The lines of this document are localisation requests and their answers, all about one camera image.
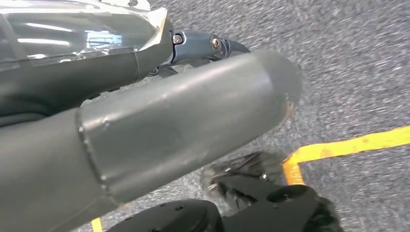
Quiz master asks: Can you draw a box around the black robot foot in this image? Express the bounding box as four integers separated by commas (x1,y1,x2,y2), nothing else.
105,150,344,232

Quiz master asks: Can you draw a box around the yellow floor tape square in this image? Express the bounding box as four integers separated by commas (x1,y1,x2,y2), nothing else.
91,125,410,232

